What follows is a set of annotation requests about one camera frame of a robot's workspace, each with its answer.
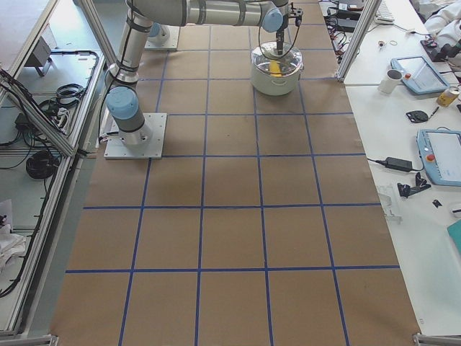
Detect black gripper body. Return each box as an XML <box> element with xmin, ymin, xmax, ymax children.
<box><xmin>288</xmin><ymin>2</ymin><xmax>303</xmax><ymax>26</ymax></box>

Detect yellow corn cob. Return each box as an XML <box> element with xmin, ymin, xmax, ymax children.
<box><xmin>269</xmin><ymin>60</ymin><xmax>282</xmax><ymax>77</ymax></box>

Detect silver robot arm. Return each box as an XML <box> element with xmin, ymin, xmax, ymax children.
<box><xmin>105</xmin><ymin>1</ymin><xmax>303</xmax><ymax>151</ymax></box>
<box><xmin>146</xmin><ymin>25</ymin><xmax>259</xmax><ymax>51</ymax></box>

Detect white cooking pot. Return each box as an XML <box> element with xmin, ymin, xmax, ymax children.
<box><xmin>251</xmin><ymin>41</ymin><xmax>304</xmax><ymax>96</ymax></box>

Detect white mug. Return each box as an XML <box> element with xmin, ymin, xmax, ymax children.
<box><xmin>377</xmin><ymin>68</ymin><xmax>403</xmax><ymax>94</ymax></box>

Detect blue teach pendant far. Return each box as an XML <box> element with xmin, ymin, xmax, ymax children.
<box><xmin>390</xmin><ymin>56</ymin><xmax>449</xmax><ymax>94</ymax></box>

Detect blue teach pendant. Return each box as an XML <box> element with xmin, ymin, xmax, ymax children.
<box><xmin>390</xmin><ymin>56</ymin><xmax>449</xmax><ymax>94</ymax></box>
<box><xmin>416</xmin><ymin>130</ymin><xmax>460</xmax><ymax>187</ymax></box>

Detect black mouse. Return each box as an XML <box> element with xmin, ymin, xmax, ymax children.
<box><xmin>406</xmin><ymin>110</ymin><xmax>429</xmax><ymax>123</ymax></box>

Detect black power adapter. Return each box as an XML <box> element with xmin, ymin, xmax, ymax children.
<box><xmin>385</xmin><ymin>156</ymin><xmax>413</xmax><ymax>172</ymax></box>

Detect brown paper table cover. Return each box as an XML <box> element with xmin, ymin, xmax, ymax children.
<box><xmin>50</xmin><ymin>1</ymin><xmax>419</xmax><ymax>345</ymax></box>

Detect blue teach pendant near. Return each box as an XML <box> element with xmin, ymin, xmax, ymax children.
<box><xmin>416</xmin><ymin>130</ymin><xmax>460</xmax><ymax>187</ymax></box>

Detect aluminium frame post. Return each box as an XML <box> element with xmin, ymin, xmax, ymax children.
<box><xmin>336</xmin><ymin>0</ymin><xmax>380</xmax><ymax>81</ymax></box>

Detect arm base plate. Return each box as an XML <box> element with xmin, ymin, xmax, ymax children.
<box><xmin>145</xmin><ymin>23</ymin><xmax>180</xmax><ymax>51</ymax></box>
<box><xmin>104</xmin><ymin>113</ymin><xmax>167</xmax><ymax>159</ymax></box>

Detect coiled black cables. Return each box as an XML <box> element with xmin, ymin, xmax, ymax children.
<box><xmin>25</xmin><ymin>149</ymin><xmax>61</xmax><ymax>181</ymax></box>

